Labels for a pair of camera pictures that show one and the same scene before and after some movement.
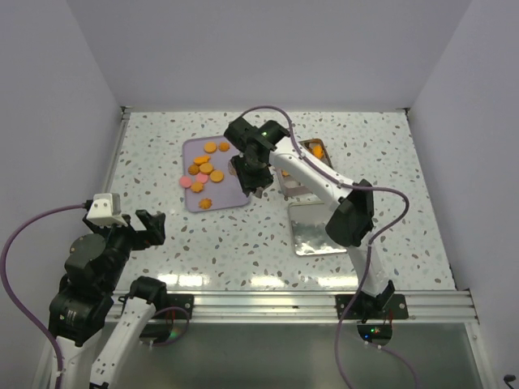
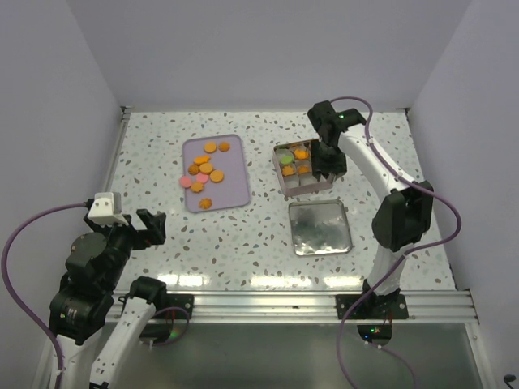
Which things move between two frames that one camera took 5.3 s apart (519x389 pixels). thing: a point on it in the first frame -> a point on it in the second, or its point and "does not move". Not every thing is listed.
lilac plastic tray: [208, 181] does not move
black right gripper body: [252, 174] -> [328, 159]
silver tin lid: [308, 222] does not move
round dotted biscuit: [206, 168] does not move
